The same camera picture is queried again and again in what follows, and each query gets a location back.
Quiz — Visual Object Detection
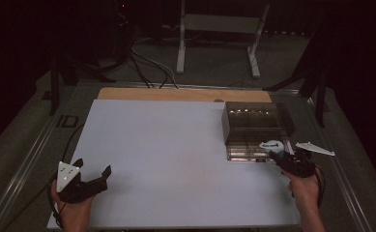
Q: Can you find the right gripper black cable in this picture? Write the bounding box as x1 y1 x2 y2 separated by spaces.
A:
313 165 327 209

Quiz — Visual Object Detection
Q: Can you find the smoky clear plastic drawer box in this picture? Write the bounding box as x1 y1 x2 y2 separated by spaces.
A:
220 101 296 147

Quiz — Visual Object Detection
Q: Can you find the white metal stand frame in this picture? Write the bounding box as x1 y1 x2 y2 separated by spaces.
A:
175 0 271 79

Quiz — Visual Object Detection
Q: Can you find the bundle of floor cables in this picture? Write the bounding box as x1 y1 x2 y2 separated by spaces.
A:
128 35 181 90

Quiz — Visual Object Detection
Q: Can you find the white board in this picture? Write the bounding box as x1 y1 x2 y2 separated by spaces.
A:
46 99 302 230

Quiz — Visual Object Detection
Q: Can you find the dark equipment stand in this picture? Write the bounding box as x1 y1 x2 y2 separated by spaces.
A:
109 0 136 67

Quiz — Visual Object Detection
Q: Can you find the person's left hand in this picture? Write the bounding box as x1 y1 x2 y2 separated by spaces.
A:
50 188 96 227

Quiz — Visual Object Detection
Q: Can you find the black stand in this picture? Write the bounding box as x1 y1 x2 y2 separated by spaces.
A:
262 61 330 129
48 54 117 117

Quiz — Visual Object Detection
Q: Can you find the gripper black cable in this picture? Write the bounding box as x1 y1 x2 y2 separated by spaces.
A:
46 124 85 228
313 165 327 209

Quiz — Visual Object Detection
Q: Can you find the person's right hand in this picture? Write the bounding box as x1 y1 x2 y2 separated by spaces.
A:
281 166 323 210

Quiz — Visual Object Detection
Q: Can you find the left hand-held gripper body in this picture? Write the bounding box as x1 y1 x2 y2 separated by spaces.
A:
55 160 109 205

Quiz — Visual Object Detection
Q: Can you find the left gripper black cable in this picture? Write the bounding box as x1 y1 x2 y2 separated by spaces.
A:
46 124 85 228

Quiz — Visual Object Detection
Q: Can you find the wooden table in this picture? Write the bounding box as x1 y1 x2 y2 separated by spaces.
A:
97 86 273 104

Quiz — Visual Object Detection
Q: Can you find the metal floor rail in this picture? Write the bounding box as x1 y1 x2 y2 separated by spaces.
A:
0 110 68 232
304 96 375 232

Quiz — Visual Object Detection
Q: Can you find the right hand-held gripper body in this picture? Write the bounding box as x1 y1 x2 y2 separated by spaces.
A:
276 141 335 179

